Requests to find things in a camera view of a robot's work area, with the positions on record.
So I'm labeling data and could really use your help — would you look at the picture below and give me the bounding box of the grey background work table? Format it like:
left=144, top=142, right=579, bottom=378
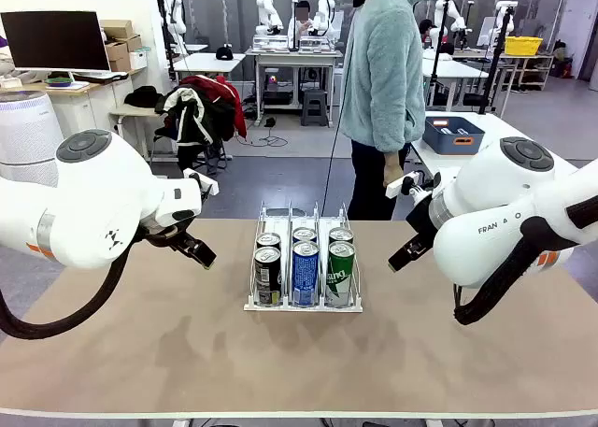
left=245, top=47, right=345, bottom=129

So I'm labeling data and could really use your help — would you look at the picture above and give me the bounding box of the large white side table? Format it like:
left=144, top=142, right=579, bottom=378
left=409, top=111, right=580, bottom=199

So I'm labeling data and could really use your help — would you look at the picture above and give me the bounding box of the yellow plastic crate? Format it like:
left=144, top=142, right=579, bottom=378
left=504, top=36, right=545, bottom=57

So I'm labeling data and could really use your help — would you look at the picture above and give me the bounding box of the red jacket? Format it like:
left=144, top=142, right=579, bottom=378
left=179, top=74, right=248, bottom=141

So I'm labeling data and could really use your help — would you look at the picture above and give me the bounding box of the white desk with cabinet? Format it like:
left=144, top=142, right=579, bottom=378
left=0, top=69, right=149, bottom=141

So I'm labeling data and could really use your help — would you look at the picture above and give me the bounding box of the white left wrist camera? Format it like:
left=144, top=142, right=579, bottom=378
left=182, top=167, right=221, bottom=197

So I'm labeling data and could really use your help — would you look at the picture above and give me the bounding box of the black computer monitor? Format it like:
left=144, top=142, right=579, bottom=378
left=0, top=10, right=112, bottom=76

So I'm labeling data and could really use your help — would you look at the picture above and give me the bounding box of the black hat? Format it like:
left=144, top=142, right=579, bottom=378
left=123, top=85, right=164, bottom=108

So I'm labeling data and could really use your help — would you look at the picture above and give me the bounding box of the seated background person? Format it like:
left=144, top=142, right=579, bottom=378
left=287, top=0, right=319, bottom=43

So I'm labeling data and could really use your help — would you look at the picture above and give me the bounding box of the grey plastic stool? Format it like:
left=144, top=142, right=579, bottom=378
left=300, top=89, right=331, bottom=128

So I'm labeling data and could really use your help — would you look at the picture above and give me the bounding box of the green Chilsung cider can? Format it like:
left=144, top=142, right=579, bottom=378
left=328, top=226, right=355, bottom=245
left=326, top=240, right=356, bottom=307

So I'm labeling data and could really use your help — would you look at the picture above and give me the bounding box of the white wire can dispenser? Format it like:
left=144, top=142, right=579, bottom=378
left=242, top=201, right=364, bottom=314

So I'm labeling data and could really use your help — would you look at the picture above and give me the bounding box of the black camera stand pole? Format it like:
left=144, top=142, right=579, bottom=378
left=476, top=6, right=515, bottom=116
left=427, top=0, right=452, bottom=108

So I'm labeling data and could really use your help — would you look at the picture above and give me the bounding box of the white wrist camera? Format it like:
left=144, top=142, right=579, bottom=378
left=385, top=172, right=421, bottom=199
left=182, top=167, right=221, bottom=197

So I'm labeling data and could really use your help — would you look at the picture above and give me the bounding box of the person in teal fleece jacket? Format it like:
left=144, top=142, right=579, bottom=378
left=339, top=0, right=429, bottom=221

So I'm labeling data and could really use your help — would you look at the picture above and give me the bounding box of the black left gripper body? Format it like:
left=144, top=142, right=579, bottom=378
left=138, top=220, right=198, bottom=253

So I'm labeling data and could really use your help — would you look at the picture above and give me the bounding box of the blue Pocari Sweat can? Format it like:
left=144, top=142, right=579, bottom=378
left=292, top=226, right=319, bottom=245
left=292, top=239, right=321, bottom=306

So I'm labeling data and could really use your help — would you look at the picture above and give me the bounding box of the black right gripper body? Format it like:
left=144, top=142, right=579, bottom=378
left=405, top=196, right=439, bottom=251

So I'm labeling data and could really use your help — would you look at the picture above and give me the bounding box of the person's right hand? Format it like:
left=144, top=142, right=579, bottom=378
left=382, top=149, right=404, bottom=189

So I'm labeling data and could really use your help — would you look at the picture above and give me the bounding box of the small beige side table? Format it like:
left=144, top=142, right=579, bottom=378
left=108, top=104, right=169, bottom=164

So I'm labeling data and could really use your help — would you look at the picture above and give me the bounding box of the black Pepsi can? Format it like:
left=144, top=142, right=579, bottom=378
left=255, top=232, right=282, bottom=253
left=252, top=246, right=283, bottom=306

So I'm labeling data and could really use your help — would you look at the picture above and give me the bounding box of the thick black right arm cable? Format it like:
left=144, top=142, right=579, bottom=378
left=452, top=195, right=598, bottom=326

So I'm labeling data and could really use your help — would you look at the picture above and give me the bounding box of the blue bin with orange handles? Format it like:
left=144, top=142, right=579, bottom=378
left=422, top=116, right=487, bottom=156

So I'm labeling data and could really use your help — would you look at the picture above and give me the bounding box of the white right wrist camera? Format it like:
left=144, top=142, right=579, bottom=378
left=385, top=172, right=421, bottom=199

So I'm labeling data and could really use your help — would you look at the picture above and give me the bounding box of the person's right forearm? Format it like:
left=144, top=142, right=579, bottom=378
left=373, top=85, right=427, bottom=155

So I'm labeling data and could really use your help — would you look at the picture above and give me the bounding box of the low wooden shelf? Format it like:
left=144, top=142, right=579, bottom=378
left=499, top=52, right=557, bottom=92

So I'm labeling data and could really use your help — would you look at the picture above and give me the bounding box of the black and white jacket pile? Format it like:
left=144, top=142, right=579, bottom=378
left=153, top=83, right=239, bottom=176

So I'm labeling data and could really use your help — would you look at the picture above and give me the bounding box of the white round air purifier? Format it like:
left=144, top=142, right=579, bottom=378
left=0, top=90, right=64, bottom=189

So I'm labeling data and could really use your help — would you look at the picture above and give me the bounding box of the thin black hanging cable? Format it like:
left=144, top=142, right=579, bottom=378
left=320, top=24, right=351, bottom=216

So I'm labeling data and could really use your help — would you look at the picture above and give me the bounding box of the white background desk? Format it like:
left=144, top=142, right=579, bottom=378
left=420, top=48, right=491, bottom=113

